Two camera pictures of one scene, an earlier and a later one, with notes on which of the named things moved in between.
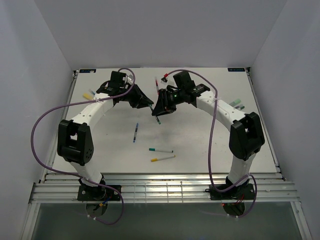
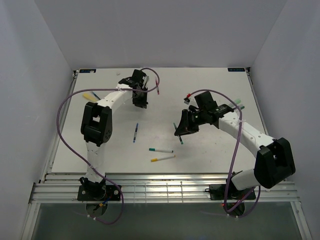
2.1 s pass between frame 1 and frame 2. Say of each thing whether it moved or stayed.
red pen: stayed
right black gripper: moved
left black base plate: stayed
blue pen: stayed
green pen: moved
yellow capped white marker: stayed
